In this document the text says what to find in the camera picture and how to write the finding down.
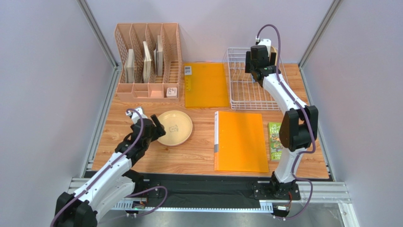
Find middle beige book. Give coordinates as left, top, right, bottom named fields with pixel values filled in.
left=143, top=41, right=152, bottom=83

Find white power adapter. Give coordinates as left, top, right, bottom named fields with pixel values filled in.
left=166, top=87, right=178, bottom=98

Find left aluminium frame post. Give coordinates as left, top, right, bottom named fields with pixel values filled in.
left=77, top=0, right=120, bottom=70

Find right beige book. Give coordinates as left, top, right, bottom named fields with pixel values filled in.
left=154, top=35, right=164, bottom=77

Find tan wooden plate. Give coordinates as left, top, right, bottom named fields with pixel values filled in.
left=270, top=46, right=278, bottom=66

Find pink plastic file organizer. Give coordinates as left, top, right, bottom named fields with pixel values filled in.
left=114, top=23, right=184, bottom=103

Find aluminium frame post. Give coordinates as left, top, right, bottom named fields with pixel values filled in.
left=298, top=0, right=343, bottom=69
left=77, top=0, right=120, bottom=70

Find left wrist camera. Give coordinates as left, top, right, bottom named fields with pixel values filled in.
left=126, top=106, right=148, bottom=123

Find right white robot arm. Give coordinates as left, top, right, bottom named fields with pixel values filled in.
left=245, top=45, right=318, bottom=199

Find green treehouse book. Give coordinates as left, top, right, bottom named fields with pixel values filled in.
left=268, top=122, right=283, bottom=161

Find beige book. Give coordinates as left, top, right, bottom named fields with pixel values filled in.
left=143, top=41, right=152, bottom=83
left=124, top=49, right=135, bottom=83
left=154, top=35, right=164, bottom=77

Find black base mat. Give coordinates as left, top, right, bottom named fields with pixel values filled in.
left=83, top=171, right=333, bottom=209

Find right aluminium frame post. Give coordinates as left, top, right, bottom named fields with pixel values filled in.
left=298, top=0, right=343, bottom=69

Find aluminium front rail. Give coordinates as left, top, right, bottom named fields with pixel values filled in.
left=55, top=177, right=359, bottom=227

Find white wire dish rack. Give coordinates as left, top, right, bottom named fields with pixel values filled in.
left=223, top=47, right=280, bottom=111

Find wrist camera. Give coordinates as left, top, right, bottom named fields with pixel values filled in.
left=126, top=106, right=148, bottom=123
left=255, top=37, right=272, bottom=55

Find left beige book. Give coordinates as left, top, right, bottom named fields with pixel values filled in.
left=124, top=49, right=135, bottom=83

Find translucent orange document folder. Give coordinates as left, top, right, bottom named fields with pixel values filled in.
left=184, top=62, right=229, bottom=108

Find orange ring binder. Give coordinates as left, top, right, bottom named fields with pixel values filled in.
left=214, top=111, right=269, bottom=173

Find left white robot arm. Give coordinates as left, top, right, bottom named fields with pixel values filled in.
left=50, top=109, right=166, bottom=227

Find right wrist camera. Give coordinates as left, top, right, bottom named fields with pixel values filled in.
left=255, top=37, right=272, bottom=55

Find yellow beige plate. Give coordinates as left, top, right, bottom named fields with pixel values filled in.
left=157, top=110, right=193, bottom=147

